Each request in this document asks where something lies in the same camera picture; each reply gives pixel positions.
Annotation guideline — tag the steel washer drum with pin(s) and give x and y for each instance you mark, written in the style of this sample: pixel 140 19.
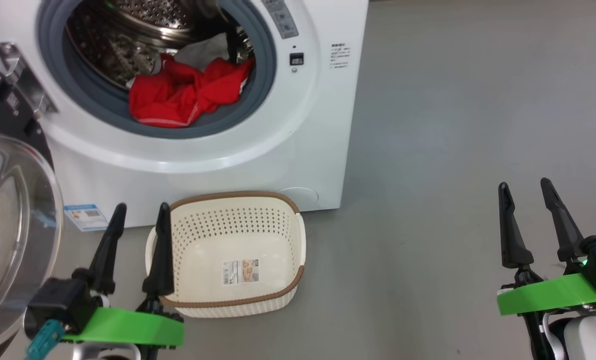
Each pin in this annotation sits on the steel washer drum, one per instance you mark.
pixel 128 30

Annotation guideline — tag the white garment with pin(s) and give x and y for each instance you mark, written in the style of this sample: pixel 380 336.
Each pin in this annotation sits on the white garment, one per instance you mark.
pixel 203 52

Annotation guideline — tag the grey warning sticker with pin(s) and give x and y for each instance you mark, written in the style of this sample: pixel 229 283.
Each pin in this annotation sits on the grey warning sticker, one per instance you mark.
pixel 283 20

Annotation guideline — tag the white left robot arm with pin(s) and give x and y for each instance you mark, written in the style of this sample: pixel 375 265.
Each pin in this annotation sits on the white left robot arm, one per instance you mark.
pixel 85 352

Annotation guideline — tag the cream perforated laundry basket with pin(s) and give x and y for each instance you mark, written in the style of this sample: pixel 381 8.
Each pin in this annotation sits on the cream perforated laundry basket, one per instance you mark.
pixel 238 240

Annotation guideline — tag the white front-load washing machine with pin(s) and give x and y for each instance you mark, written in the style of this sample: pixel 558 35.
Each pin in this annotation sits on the white front-load washing machine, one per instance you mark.
pixel 303 150

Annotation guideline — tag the round white filter cover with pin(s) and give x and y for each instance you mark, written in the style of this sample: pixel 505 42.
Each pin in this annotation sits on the round white filter cover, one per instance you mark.
pixel 300 199

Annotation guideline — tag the red garment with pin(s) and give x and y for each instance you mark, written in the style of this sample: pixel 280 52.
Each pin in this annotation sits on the red garment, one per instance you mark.
pixel 178 95

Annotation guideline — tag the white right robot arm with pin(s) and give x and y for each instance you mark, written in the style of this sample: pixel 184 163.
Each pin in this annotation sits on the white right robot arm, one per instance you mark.
pixel 593 340

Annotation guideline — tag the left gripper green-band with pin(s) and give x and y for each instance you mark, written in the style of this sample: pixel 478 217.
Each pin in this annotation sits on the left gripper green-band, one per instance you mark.
pixel 128 327

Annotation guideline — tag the printed label sticker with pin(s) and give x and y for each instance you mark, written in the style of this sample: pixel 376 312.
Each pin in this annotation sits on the printed label sticker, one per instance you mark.
pixel 240 272

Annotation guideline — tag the washing machine glass door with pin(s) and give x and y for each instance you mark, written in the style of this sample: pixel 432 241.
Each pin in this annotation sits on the washing machine glass door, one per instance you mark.
pixel 8 225

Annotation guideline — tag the blue energy label sticker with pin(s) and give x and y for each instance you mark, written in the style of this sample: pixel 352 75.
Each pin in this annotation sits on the blue energy label sticker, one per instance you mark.
pixel 85 217

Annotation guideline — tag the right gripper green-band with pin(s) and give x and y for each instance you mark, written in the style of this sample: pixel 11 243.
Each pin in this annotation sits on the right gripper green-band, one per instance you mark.
pixel 548 297

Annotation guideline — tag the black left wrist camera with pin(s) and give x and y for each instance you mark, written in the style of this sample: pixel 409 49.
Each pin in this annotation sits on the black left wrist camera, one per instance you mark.
pixel 60 302

